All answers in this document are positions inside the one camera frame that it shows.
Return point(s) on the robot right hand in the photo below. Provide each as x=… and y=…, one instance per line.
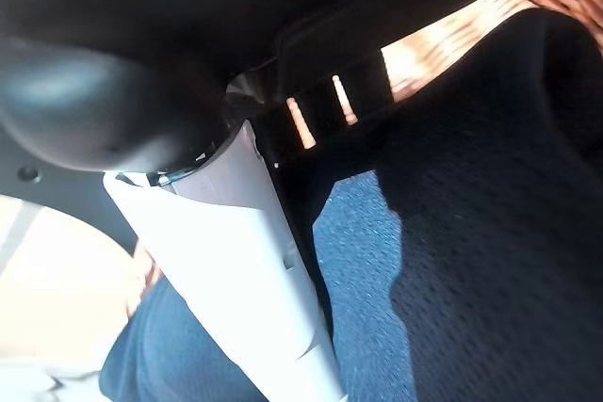
x=165, y=20

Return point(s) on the blue garment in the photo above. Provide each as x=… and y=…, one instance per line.
x=363, y=279

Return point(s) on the large black garment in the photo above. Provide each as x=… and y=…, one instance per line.
x=494, y=185

